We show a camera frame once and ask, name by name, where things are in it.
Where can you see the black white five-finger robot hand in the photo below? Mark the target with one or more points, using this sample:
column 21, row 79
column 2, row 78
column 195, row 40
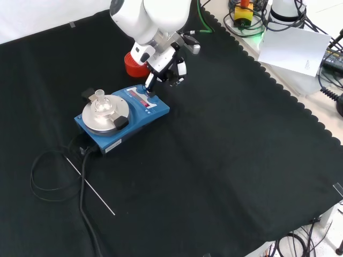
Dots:
column 163, row 63

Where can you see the heater with blue base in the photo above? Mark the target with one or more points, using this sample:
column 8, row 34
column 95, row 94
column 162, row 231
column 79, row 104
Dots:
column 134, row 125

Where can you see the red ribbed plastic cup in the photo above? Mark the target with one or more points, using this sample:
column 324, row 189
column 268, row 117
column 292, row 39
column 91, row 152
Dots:
column 134, row 70

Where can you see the clear round-bottom glass flask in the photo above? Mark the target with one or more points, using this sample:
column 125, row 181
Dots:
column 101, row 105

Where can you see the yellow emergency stop button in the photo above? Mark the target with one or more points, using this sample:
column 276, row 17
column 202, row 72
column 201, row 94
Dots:
column 243, row 14

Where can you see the clear tape piece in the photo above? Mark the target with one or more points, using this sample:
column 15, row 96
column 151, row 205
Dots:
column 72, row 24
column 338, row 190

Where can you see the black bench cloth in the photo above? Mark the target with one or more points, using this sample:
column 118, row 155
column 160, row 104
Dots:
column 201, row 160

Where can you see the pale paper board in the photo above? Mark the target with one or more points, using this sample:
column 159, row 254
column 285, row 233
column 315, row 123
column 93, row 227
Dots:
column 292, row 53

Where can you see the thin metal probe rod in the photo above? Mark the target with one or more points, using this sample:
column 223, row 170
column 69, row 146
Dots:
column 93, row 191

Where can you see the black power adapter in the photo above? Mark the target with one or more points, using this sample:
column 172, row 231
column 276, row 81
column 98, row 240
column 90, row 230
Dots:
column 333, row 60

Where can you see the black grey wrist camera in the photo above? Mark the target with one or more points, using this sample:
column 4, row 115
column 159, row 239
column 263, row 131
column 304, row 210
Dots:
column 193, row 45

